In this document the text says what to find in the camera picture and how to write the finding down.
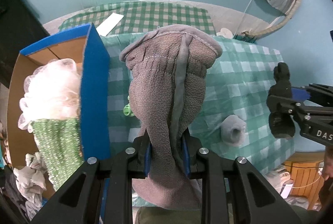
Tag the black sock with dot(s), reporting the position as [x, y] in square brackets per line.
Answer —
[282, 78]

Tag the green glittery knitted cloth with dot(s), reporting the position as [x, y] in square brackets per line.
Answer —
[59, 145]

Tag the person's olive trousers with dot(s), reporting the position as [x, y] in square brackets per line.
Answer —
[151, 216]

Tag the black cabinet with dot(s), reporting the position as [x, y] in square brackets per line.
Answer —
[18, 31]

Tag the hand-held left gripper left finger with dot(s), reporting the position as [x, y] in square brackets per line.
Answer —
[147, 159]

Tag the wooden crate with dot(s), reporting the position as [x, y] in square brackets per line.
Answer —
[304, 177]

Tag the white paper sheet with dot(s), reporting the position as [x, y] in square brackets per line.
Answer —
[109, 24]

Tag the blue-rimmed cardboard box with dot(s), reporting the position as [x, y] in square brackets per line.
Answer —
[96, 83]

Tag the white cloth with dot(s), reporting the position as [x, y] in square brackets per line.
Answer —
[31, 177]

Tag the patterned cloth bundle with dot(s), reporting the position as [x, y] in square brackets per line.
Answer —
[245, 36]

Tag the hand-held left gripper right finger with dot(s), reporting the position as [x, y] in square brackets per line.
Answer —
[185, 159]

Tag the white mesh bath pouf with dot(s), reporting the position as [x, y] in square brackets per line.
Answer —
[52, 93]

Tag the white plastic funnel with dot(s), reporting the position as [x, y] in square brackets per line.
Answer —
[225, 32]

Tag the rolled grey sock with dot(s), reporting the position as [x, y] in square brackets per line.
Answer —
[230, 125]

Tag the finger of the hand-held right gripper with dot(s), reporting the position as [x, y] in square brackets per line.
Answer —
[286, 105]
[300, 93]

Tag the dark green checked tablecloth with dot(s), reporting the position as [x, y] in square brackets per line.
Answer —
[161, 15]

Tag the small green plastic piece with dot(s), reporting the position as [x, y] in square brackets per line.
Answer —
[127, 110]

